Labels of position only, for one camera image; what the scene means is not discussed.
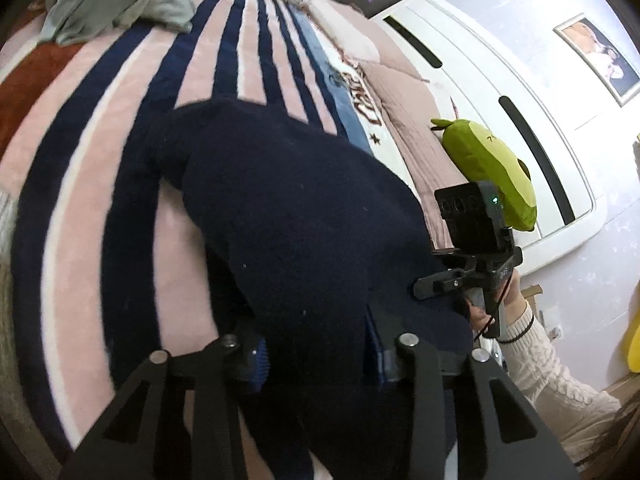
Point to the pink ribbed quilt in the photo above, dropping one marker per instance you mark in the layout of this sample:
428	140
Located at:
405	99

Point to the white headboard with black slots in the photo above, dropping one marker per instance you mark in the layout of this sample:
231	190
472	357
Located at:
484	80

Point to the dark navy garment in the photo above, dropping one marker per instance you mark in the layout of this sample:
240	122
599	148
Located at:
302	229

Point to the framed wall photo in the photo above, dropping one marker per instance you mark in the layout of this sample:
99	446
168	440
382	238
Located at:
602	57

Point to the green avocado plush toy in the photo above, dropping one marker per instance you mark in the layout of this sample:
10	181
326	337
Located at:
481	156

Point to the striped pink navy blanket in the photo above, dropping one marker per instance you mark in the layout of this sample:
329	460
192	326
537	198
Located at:
100	265

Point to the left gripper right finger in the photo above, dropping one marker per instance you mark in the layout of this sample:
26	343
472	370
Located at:
384	329

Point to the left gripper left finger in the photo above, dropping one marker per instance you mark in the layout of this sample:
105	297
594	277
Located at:
253	365

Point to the yellow guitar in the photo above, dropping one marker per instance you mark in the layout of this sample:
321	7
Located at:
630	342

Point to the white knit sleeve forearm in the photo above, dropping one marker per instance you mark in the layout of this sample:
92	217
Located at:
577	414

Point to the black camera box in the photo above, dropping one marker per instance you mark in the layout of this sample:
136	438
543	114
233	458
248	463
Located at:
474	217

